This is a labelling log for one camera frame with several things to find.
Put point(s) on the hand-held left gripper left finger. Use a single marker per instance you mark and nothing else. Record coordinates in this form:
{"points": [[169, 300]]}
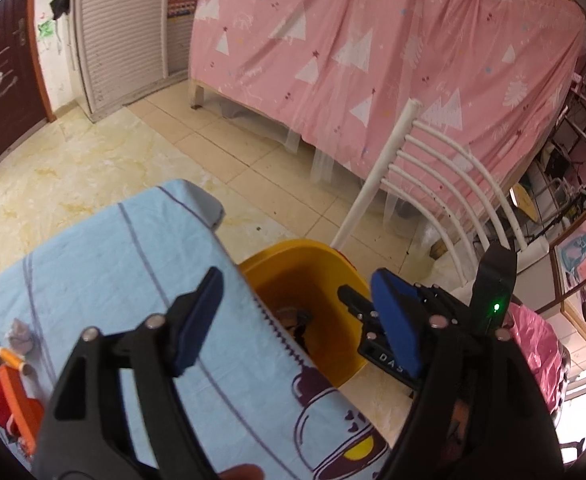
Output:
{"points": [[198, 330]]}

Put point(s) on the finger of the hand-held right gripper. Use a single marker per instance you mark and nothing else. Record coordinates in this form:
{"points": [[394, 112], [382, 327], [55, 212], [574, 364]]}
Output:
{"points": [[354, 300], [380, 360]]}

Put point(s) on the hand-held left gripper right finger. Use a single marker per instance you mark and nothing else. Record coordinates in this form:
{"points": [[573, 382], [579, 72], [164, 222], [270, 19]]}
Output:
{"points": [[398, 330]]}

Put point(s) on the yellow plastic bucket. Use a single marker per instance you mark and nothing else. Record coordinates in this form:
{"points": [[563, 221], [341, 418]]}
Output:
{"points": [[323, 270]]}

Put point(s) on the red cartoon snack bag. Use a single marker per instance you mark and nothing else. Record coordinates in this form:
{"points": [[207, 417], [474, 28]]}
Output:
{"points": [[0, 402]]}

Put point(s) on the person's left hand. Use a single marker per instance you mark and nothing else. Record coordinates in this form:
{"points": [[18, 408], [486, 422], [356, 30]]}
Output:
{"points": [[243, 473]]}

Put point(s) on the crumpled paper wrapper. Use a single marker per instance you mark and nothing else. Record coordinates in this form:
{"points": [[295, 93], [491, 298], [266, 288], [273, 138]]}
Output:
{"points": [[290, 321]]}

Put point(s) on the pink plastic bag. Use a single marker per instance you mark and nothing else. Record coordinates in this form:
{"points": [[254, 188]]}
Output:
{"points": [[538, 345]]}

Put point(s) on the round yellow disc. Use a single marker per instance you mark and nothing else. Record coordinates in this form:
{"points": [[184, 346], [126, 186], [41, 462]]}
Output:
{"points": [[525, 202]]}

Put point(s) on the light blue printed tablecloth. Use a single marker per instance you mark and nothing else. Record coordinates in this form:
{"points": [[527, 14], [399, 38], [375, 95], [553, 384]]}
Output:
{"points": [[123, 260]]}

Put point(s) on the cluttered shelf rack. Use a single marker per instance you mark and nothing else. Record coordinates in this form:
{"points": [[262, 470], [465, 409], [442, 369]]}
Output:
{"points": [[573, 160]]}

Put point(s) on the white slatted chair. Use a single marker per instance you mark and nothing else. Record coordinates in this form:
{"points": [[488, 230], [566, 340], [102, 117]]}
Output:
{"points": [[398, 140]]}

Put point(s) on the small grey crumpled toy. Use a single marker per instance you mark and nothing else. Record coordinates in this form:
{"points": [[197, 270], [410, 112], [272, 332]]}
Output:
{"points": [[19, 335]]}

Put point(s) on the small orange tube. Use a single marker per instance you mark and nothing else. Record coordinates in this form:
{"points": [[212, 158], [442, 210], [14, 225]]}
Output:
{"points": [[12, 359]]}

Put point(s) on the orange flat stick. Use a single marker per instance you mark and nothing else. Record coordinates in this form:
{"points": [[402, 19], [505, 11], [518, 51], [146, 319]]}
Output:
{"points": [[15, 410]]}

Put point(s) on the wooden bed leg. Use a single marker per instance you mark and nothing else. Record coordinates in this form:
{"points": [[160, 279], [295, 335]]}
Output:
{"points": [[199, 95]]}

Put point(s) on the pink tree-print bed sheet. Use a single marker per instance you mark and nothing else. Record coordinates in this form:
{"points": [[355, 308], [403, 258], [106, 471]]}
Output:
{"points": [[373, 10]]}

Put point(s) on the white louvered wardrobe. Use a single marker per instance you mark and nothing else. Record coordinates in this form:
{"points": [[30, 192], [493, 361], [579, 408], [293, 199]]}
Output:
{"points": [[123, 35]]}

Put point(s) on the dark brown door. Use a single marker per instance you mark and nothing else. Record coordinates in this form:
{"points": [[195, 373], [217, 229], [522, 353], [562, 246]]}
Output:
{"points": [[3, 60]]}

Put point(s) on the small black hanging bag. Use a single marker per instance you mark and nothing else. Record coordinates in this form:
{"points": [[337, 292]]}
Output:
{"points": [[59, 4]]}

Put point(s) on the framed wall poster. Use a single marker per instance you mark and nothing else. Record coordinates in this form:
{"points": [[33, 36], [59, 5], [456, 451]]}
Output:
{"points": [[580, 255]]}

